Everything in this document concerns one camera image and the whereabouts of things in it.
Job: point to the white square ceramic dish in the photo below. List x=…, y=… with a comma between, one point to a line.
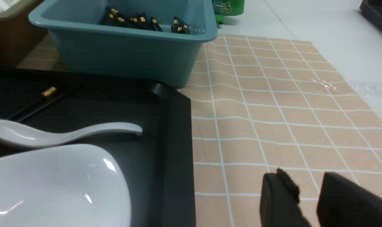
x=78, y=185

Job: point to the beige checkered table mat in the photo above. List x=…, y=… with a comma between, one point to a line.
x=259, y=104

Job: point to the teal plastic chopstick bin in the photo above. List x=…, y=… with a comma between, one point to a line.
x=87, y=47

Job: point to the olive brown spoon bin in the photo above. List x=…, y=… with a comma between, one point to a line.
x=18, y=36

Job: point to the white ceramic soup spoon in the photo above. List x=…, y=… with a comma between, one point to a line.
x=23, y=136

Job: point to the green cloth backdrop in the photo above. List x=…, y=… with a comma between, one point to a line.
x=227, y=8

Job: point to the black stacked trays corner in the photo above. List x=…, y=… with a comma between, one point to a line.
x=372, y=10

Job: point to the black chopsticks pile in bin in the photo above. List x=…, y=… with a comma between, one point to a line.
x=115, y=18

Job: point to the black plastic serving tray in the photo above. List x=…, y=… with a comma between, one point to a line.
x=157, y=165

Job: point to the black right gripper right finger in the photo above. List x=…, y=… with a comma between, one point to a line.
x=342, y=203

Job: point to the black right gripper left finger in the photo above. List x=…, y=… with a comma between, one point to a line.
x=279, y=201

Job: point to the black chopstick gold band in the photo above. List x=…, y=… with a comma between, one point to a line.
x=32, y=107

